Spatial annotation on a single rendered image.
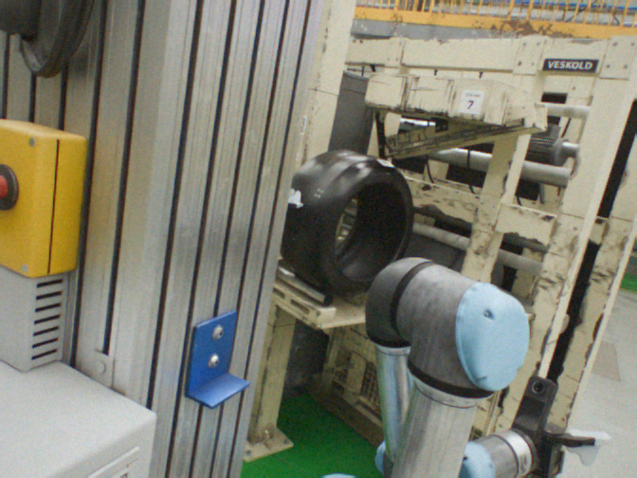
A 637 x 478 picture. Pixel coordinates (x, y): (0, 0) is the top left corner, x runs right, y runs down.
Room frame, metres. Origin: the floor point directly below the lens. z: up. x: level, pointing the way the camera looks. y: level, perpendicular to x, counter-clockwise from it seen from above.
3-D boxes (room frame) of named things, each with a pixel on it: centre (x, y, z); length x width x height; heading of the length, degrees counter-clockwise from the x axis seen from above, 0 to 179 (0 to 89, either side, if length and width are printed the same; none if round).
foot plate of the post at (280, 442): (2.19, 0.15, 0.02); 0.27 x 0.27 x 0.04; 43
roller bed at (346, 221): (2.44, -0.17, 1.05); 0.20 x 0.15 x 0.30; 43
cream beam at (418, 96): (2.12, -0.35, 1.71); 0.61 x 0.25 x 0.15; 43
